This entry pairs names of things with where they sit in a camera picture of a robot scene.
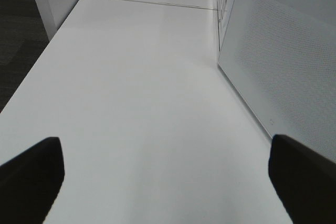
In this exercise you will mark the white microwave door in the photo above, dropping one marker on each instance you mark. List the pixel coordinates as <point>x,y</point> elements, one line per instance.
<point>288,51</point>

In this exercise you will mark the white microwave oven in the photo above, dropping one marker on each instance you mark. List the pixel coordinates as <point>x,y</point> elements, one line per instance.
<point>223,11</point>

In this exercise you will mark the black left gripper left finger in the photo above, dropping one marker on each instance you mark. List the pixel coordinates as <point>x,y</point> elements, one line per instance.
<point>31,181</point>

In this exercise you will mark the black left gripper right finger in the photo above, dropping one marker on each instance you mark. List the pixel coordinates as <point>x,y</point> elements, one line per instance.
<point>303,180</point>

